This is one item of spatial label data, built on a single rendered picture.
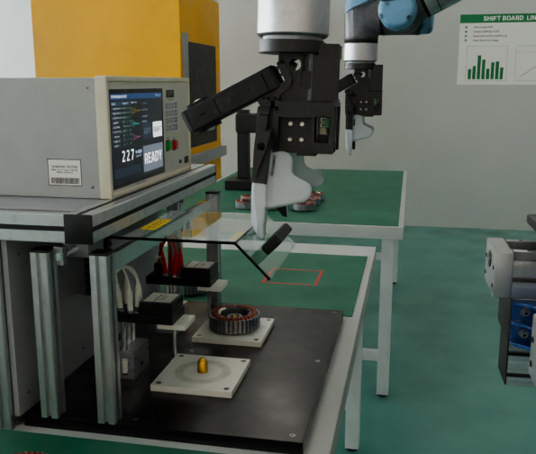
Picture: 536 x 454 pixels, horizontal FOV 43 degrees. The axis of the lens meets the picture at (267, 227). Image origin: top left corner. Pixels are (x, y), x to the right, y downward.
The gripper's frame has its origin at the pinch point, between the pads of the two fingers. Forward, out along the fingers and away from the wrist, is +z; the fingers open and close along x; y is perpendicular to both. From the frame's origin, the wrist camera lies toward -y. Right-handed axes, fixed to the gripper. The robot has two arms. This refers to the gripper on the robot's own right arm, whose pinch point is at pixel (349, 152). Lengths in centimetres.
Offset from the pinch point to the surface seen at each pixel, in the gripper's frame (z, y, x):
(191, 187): 6.5, -32.8, -17.6
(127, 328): 29, -38, -44
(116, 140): -6, -37, -49
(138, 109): -11, -36, -39
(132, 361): 34, -36, -48
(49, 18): -61, -231, 308
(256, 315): 33.7, -18.0, -20.9
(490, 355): 116, 61, 172
